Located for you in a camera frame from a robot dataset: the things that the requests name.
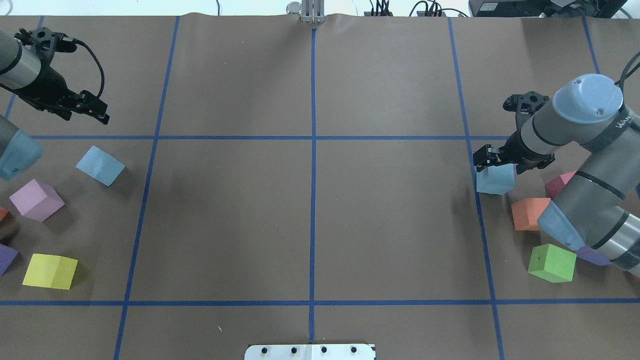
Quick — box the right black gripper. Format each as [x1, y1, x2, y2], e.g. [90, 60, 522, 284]
[473, 135, 556, 174]

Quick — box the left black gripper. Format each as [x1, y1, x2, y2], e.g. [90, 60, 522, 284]
[14, 67, 110, 125]

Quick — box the light blue block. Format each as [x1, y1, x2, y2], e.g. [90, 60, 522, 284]
[75, 145, 126, 187]
[475, 164, 515, 196]

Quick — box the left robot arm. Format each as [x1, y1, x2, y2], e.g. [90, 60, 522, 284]
[0, 26, 110, 182]

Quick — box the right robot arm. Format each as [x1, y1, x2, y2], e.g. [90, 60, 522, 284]
[473, 54, 640, 277]

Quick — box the orange block right side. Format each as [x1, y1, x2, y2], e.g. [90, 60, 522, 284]
[510, 197, 551, 231]

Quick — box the orange block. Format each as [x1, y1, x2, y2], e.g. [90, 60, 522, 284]
[510, 197, 551, 231]
[0, 207, 10, 223]

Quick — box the magenta block right side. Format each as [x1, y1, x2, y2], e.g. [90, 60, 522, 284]
[545, 171, 576, 200]

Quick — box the pink foam block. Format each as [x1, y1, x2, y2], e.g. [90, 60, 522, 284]
[9, 178, 66, 223]

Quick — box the green foam block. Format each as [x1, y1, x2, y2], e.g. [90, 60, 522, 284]
[527, 244, 578, 284]

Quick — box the orange block left side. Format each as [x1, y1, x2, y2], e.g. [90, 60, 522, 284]
[0, 207, 10, 223]

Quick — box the purple block right side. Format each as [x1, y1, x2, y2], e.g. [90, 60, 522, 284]
[575, 245, 611, 267]

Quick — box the purple block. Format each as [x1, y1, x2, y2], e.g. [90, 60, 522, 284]
[0, 244, 19, 276]
[575, 245, 611, 267]

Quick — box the purple block left side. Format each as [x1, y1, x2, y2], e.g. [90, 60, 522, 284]
[0, 244, 19, 276]

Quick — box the yellow foam block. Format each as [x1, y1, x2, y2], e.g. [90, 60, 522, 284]
[22, 253, 78, 290]

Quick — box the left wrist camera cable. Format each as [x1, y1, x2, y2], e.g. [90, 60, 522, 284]
[65, 37, 106, 101]

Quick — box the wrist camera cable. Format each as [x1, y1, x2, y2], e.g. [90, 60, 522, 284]
[616, 50, 640, 88]
[65, 37, 106, 101]

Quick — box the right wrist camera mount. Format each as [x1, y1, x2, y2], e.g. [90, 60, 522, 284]
[502, 91, 551, 115]

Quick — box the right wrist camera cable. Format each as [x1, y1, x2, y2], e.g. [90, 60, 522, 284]
[616, 50, 640, 88]

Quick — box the aluminium frame post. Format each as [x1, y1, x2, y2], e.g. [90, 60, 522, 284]
[300, 0, 326, 24]

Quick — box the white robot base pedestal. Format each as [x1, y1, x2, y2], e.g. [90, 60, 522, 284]
[244, 343, 377, 360]

